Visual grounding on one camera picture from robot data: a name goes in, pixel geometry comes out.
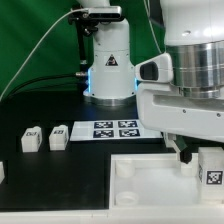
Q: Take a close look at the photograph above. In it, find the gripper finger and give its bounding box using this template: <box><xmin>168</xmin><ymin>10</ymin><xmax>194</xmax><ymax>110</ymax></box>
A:
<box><xmin>175</xmin><ymin>135</ymin><xmax>192</xmax><ymax>164</ymax></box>

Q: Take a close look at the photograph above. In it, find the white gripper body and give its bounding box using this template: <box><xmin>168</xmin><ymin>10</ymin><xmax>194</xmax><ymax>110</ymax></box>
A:
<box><xmin>137</xmin><ymin>82</ymin><xmax>224</xmax><ymax>143</ymax></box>

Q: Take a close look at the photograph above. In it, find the white square tabletop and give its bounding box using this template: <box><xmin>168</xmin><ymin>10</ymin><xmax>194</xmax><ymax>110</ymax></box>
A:
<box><xmin>109</xmin><ymin>153</ymin><xmax>224</xmax><ymax>224</ymax></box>

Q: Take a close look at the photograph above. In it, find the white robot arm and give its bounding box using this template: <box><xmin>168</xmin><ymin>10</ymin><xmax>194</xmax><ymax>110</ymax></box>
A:
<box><xmin>135</xmin><ymin>0</ymin><xmax>224</xmax><ymax>142</ymax></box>

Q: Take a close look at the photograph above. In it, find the white marker plate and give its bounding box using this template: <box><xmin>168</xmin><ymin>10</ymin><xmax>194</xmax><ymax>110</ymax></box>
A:
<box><xmin>70</xmin><ymin>119</ymin><xmax>162</xmax><ymax>141</ymax></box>

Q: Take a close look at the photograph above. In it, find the white block left edge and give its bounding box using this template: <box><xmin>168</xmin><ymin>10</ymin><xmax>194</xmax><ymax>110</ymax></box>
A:
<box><xmin>0</xmin><ymin>162</ymin><xmax>5</xmax><ymax>184</ymax></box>

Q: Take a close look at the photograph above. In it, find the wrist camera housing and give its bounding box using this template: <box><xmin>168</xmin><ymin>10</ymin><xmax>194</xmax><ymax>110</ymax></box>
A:
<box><xmin>135</xmin><ymin>53</ymin><xmax>173</xmax><ymax>83</ymax></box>

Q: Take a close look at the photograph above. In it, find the black cable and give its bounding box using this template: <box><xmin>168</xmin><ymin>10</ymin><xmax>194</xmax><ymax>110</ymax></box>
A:
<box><xmin>2</xmin><ymin>73</ymin><xmax>88</xmax><ymax>101</ymax></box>

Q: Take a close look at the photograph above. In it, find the white front rail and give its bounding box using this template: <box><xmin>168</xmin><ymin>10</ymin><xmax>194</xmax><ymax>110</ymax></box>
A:
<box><xmin>0</xmin><ymin>209</ymin><xmax>111</xmax><ymax>224</ymax></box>

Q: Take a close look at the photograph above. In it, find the black camera on mount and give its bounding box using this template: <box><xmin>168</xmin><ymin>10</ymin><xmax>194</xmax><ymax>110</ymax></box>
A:
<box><xmin>68</xmin><ymin>6</ymin><xmax>122</xmax><ymax>24</ymax></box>

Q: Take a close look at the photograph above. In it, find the white cable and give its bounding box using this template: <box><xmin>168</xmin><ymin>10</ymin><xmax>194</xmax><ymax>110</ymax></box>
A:
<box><xmin>0</xmin><ymin>8</ymin><xmax>88</xmax><ymax>101</ymax></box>

